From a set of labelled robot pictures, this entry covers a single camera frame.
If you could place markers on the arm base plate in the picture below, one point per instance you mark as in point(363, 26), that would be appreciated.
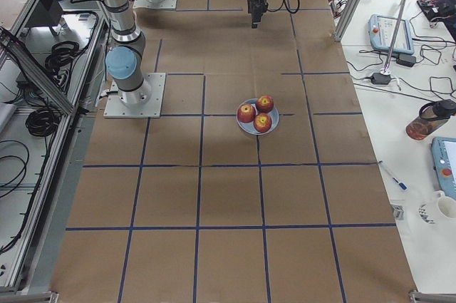
point(153, 103)
point(168, 5)

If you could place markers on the black power adapter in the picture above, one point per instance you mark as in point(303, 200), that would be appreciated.
point(380, 79)

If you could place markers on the light blue plate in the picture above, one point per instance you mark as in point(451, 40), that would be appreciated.
point(249, 128)

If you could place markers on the blue white pen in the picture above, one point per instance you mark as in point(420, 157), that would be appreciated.
point(398, 182)

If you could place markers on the brown water bottle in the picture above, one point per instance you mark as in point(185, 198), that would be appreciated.
point(430, 117)

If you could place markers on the blue teach pendant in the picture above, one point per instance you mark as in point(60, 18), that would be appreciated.
point(443, 154)
point(381, 29)

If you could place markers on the red apple on plate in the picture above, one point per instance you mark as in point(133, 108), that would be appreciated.
point(246, 113)
point(262, 123)
point(264, 104)

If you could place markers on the white mug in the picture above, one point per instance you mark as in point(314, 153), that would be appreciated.
point(440, 208)

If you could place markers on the silver rod green tip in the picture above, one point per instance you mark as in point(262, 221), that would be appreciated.
point(386, 68)

